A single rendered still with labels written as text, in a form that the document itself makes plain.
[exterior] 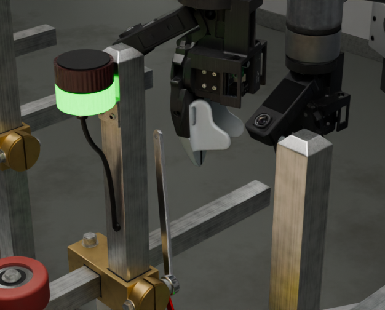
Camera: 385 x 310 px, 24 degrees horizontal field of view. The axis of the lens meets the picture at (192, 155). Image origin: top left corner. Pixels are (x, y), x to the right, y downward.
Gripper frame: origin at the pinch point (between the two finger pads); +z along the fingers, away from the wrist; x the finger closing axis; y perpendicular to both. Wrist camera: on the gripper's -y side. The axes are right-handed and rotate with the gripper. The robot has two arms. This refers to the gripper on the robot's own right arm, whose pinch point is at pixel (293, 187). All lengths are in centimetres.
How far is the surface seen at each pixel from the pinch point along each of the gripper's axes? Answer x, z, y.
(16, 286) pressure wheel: -1.9, -7.8, -48.6
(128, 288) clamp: -6.6, -4.1, -37.0
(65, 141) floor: 168, 82, 76
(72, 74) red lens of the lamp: -6, -32, -42
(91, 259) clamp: 0.5, -4.4, -36.7
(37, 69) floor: 231, 82, 107
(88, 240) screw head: 2.9, -5.3, -35.3
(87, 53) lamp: -3, -32, -38
